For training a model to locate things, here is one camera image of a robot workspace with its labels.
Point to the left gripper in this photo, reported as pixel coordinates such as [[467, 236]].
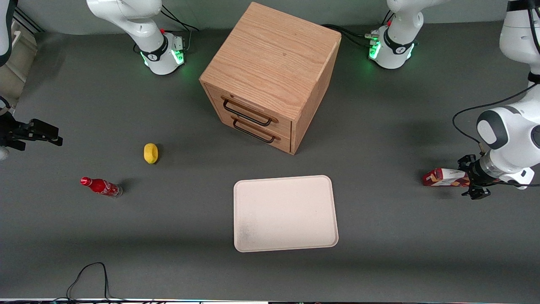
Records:
[[476, 172]]

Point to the red cola bottle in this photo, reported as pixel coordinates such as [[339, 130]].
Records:
[[101, 186]]

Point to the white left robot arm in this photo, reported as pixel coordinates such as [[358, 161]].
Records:
[[519, 131]]

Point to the red cookie box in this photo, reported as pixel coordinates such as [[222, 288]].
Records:
[[443, 178]]

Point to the wooden drawer front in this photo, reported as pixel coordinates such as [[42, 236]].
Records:
[[284, 126], [284, 143]]

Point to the wooden drawer cabinet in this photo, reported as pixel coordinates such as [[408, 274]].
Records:
[[274, 55]]

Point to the beige plastic tray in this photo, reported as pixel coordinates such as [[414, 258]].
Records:
[[284, 213]]

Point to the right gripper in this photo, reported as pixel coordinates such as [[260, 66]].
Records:
[[9, 131]]

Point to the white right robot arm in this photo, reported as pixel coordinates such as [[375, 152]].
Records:
[[126, 17]]

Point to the aluminium frame rail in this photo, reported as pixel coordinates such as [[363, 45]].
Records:
[[27, 21]]

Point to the yellow toy lemon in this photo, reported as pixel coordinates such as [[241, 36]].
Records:
[[150, 153]]

